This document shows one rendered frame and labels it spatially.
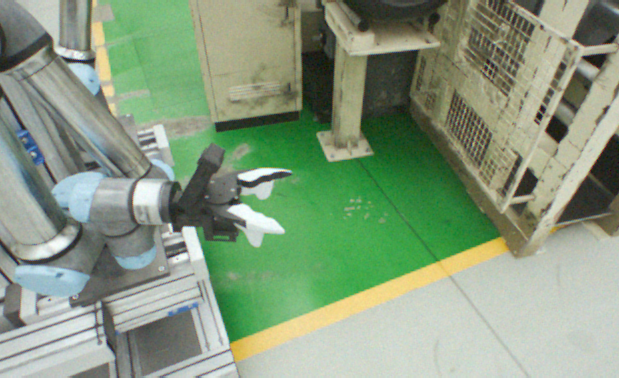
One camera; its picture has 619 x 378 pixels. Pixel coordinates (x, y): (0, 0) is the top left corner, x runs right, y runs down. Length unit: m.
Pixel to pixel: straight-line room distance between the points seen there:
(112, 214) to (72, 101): 0.20
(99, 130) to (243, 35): 1.60
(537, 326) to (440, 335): 0.40
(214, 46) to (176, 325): 1.41
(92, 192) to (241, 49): 1.72
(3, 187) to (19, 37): 0.22
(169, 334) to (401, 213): 1.21
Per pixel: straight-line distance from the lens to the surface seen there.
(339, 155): 2.39
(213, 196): 0.67
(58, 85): 0.78
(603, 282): 2.23
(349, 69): 2.14
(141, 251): 0.81
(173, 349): 1.52
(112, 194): 0.72
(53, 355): 1.15
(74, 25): 1.45
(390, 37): 1.80
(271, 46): 2.37
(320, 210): 2.09
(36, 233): 0.83
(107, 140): 0.81
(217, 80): 2.42
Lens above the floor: 1.54
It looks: 45 degrees down
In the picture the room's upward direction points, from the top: straight up
